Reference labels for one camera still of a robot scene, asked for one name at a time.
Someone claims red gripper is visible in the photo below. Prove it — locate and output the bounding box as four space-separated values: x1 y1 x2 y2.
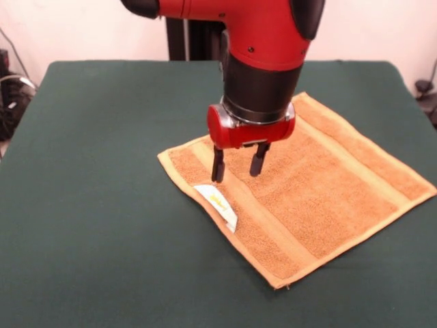
206 101 296 185

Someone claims black equipment with cables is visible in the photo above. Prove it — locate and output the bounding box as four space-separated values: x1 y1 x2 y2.
0 47 37 141

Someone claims dark green table cloth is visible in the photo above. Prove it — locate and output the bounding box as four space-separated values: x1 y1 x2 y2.
0 60 437 328

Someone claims black floor stand base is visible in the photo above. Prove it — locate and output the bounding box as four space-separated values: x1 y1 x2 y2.
414 79 437 129

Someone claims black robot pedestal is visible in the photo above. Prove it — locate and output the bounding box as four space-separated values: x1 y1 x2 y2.
165 16 228 62

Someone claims yellow terry towel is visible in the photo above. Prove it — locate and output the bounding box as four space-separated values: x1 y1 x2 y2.
156 91 437 291

